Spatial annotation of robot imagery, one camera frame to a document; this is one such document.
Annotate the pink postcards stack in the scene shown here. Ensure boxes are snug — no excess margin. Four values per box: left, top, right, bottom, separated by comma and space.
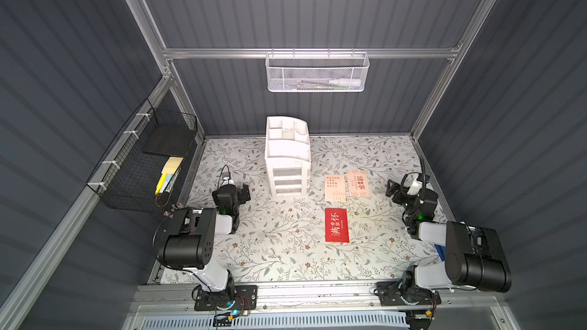
346, 170, 371, 198

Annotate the white desk drawer organizer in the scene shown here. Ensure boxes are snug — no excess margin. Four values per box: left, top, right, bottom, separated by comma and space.
264, 116, 311, 198

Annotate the red chinese text postcard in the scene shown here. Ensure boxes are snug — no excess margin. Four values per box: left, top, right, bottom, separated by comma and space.
325, 208, 350, 243

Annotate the beige good luck postcard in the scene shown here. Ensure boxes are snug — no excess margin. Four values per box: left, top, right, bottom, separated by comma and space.
324, 175, 346, 203

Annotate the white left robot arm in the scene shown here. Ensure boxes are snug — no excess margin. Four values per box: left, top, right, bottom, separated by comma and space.
152, 183, 251, 301

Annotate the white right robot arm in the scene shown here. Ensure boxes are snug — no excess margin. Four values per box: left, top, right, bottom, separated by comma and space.
385, 174, 512, 305

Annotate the blue stapler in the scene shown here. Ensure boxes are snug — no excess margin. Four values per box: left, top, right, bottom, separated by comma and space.
435, 244, 446, 261

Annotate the yellow sticky notes pad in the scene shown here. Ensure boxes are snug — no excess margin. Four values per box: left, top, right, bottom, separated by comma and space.
161, 157, 183, 174

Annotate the black notebook in basket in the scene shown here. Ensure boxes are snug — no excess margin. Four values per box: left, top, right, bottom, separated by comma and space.
142, 125, 194, 157

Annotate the white marker in basket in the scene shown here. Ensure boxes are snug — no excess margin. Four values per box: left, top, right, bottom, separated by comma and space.
329, 78, 362, 89

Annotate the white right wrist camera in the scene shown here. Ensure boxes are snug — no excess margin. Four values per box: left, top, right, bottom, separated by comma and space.
407, 179, 423, 196

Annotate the black right camera cable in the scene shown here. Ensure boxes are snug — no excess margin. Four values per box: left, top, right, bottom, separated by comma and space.
400, 155, 427, 193

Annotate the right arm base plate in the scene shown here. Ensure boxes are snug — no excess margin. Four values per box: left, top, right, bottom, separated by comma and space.
373, 280, 442, 306

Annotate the black wire wall basket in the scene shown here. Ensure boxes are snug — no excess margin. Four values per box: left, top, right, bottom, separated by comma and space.
87, 101, 198, 214

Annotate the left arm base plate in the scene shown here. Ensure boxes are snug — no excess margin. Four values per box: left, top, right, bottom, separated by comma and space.
192, 284, 258, 311

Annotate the white wire mesh basket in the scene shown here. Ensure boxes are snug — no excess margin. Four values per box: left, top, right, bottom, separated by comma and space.
265, 50, 370, 93

